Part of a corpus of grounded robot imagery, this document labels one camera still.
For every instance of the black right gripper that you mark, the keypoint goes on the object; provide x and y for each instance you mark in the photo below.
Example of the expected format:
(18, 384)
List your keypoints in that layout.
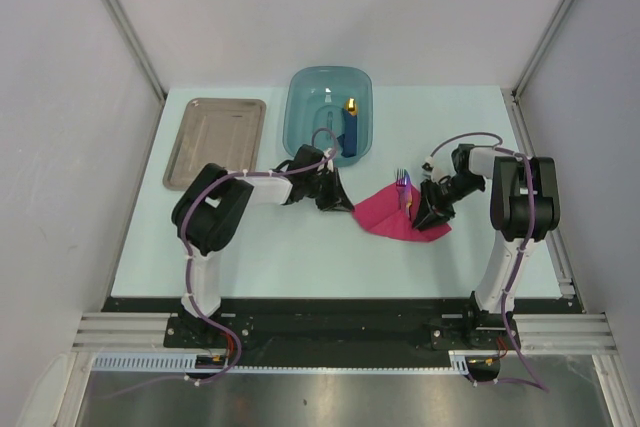
(439, 213)

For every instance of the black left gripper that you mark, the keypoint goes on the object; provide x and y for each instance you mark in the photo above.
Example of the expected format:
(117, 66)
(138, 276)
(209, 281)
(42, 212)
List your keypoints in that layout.
(336, 199)

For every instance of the iridescent fork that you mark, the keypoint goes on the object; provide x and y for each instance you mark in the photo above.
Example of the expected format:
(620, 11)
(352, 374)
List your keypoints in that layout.
(399, 183)

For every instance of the pink paper napkin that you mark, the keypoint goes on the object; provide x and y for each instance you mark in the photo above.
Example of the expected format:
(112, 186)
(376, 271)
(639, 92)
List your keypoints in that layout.
(381, 215)

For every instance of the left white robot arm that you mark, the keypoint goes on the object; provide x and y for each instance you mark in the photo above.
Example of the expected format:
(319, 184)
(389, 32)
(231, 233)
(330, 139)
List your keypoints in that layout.
(209, 213)

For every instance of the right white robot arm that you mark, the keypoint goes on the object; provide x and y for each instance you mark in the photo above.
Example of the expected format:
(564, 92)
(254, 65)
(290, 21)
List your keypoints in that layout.
(524, 208)

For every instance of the teal plastic basin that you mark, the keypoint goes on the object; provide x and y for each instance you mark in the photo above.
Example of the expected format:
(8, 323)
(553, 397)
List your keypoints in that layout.
(315, 98)

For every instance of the brown metal tray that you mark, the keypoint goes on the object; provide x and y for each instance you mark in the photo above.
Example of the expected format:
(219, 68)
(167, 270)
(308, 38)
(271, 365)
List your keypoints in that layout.
(224, 131)

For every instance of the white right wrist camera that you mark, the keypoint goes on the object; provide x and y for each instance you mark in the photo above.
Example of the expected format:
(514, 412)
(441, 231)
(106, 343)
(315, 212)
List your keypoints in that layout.
(432, 172)

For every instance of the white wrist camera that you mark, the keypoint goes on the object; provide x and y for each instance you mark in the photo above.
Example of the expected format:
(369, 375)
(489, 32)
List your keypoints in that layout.
(432, 172)
(327, 162)

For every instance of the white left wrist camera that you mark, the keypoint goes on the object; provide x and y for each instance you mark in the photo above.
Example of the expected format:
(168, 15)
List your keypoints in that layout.
(327, 162)

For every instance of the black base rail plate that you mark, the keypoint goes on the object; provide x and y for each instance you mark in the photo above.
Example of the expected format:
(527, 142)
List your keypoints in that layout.
(317, 333)

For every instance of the aluminium front rail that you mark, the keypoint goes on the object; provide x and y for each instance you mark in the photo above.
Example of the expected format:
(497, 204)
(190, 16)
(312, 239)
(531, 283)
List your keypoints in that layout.
(565, 334)

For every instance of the white slotted cable duct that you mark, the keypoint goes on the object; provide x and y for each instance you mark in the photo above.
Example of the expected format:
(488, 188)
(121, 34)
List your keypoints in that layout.
(151, 362)

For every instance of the right aluminium frame post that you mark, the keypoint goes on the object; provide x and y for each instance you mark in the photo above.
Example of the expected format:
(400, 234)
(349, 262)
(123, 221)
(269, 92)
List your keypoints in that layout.
(551, 31)

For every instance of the aluminium frame post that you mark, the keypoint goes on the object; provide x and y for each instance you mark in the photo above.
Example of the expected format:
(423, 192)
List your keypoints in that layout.
(551, 31)
(131, 40)

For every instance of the left aluminium frame post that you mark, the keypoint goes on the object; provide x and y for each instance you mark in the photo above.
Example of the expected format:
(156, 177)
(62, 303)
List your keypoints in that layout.
(131, 40)

